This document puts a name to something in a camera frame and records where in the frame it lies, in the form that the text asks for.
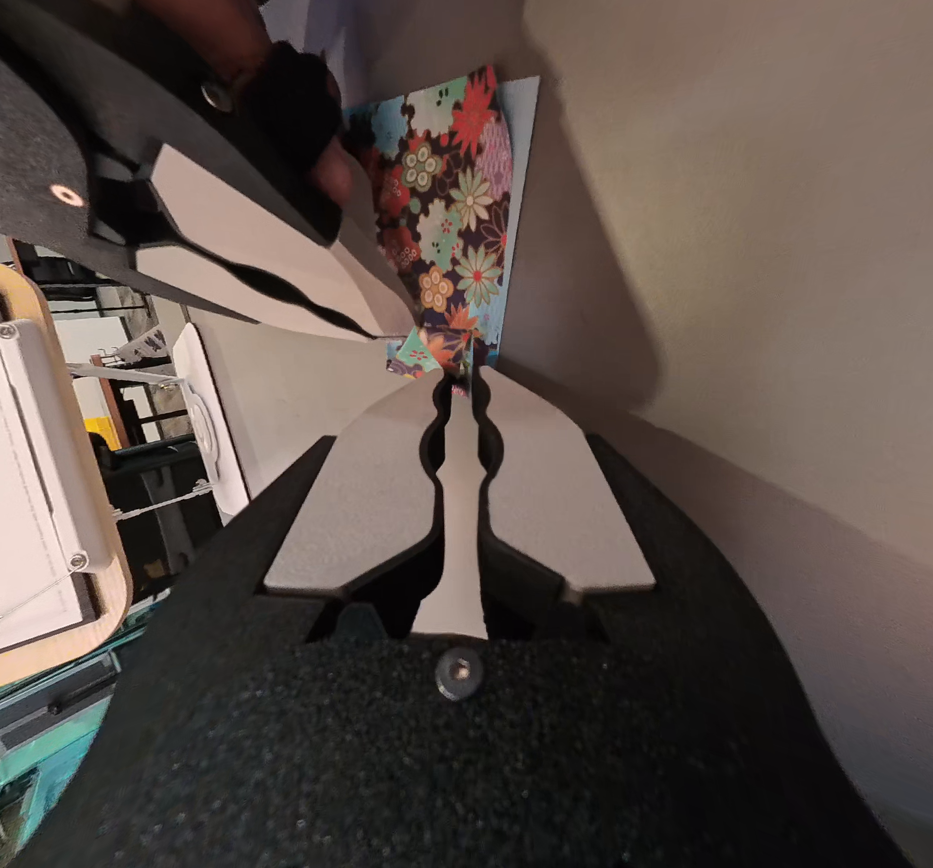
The brown wooden frame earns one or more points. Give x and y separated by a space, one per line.
113 401

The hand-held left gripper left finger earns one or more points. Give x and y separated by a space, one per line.
357 511

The white rounded board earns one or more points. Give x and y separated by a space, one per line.
219 401

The teal box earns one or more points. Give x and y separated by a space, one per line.
44 751

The small yellow box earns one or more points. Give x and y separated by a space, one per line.
102 434

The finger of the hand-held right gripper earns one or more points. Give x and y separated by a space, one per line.
219 285
248 226

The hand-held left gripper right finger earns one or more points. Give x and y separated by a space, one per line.
561 503

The light wooden board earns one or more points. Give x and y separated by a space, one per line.
120 591

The floral origami paper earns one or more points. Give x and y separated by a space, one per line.
466 212

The black metal frame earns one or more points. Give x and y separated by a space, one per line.
146 518

